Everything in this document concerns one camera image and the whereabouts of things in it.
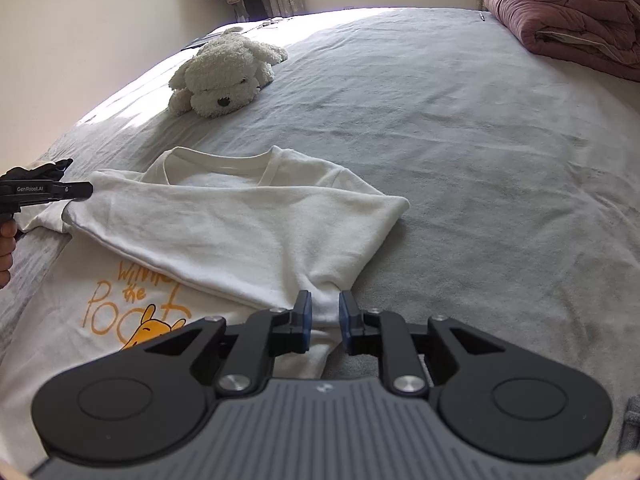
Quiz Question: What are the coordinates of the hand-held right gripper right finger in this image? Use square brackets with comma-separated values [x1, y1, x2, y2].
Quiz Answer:
[338, 290, 508, 396]

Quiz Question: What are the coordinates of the pink folded quilt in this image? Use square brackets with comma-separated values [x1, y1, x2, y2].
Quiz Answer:
[482, 0, 640, 83]

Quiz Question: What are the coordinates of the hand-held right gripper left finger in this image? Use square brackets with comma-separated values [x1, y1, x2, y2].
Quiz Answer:
[135, 290, 315, 396]

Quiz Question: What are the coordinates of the grey folded garment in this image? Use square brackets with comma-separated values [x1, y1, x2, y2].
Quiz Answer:
[617, 395, 640, 456]

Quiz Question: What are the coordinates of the person's left hand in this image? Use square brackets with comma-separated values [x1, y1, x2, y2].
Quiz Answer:
[0, 220, 17, 289]

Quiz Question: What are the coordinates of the white printed t-shirt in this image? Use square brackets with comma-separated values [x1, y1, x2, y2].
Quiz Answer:
[0, 146, 411, 466]

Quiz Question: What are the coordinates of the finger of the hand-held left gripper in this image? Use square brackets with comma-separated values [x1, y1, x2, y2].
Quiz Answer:
[52, 182, 94, 203]

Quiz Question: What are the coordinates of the white plush dog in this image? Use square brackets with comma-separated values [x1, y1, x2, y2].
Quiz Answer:
[167, 27, 289, 119]

